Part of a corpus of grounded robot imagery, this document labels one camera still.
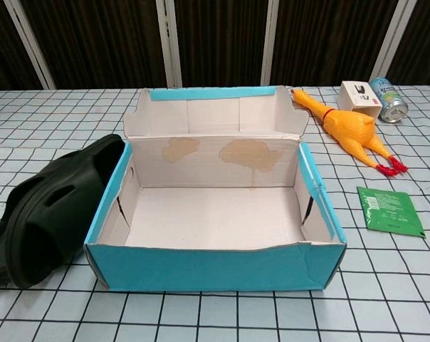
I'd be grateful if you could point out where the light blue shoe box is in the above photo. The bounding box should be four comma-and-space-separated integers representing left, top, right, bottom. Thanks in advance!
83, 84, 347, 294

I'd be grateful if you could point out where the table with checkered tablecloth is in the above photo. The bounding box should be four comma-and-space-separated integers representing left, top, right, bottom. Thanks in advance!
0, 84, 430, 342

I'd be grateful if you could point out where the yellow rubber chicken toy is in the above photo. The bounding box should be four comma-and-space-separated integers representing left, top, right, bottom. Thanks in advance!
289, 88, 409, 177

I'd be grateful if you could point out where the small white carton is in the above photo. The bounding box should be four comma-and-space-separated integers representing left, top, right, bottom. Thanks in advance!
336, 81, 383, 118

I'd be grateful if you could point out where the black pleated curtain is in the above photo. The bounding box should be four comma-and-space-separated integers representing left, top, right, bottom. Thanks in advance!
0, 0, 430, 92

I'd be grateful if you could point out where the green sachet packet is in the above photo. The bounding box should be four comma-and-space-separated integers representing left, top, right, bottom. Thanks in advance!
356, 185, 427, 239

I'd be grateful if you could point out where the plastic water bottle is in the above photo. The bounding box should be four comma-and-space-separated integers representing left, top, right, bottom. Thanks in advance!
369, 77, 409, 125

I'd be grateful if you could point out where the white metal frame post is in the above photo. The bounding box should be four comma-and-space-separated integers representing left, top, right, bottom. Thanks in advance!
156, 0, 187, 88
369, 0, 419, 81
3, 0, 56, 90
261, 0, 290, 86

